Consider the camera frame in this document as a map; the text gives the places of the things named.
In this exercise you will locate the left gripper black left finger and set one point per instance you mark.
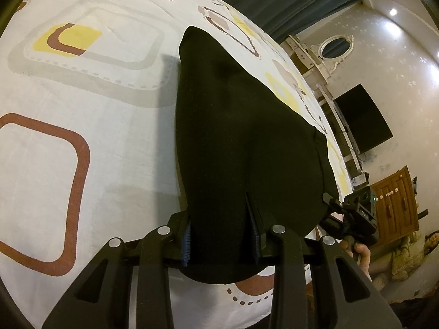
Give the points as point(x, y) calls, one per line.
point(126, 285)

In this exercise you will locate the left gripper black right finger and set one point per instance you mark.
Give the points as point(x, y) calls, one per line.
point(317, 282)

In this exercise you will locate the black studded pants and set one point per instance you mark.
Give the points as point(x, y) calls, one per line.
point(246, 160)

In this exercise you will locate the person's right hand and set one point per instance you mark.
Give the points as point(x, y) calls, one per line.
point(363, 255)

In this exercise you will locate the brown wooden door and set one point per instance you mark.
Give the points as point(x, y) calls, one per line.
point(396, 207)

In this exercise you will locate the yellow bedding pile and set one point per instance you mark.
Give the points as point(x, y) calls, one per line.
point(398, 264)

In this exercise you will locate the white tv console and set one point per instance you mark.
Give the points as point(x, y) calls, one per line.
point(347, 146)

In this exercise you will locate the black flat television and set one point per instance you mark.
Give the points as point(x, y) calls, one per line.
point(364, 120)

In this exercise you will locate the patterned white bed sheet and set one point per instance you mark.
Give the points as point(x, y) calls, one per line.
point(88, 94)

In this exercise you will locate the white dressing table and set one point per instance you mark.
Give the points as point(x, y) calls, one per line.
point(311, 67)

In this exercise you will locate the white oval vanity mirror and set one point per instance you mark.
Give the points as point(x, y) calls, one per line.
point(334, 50)

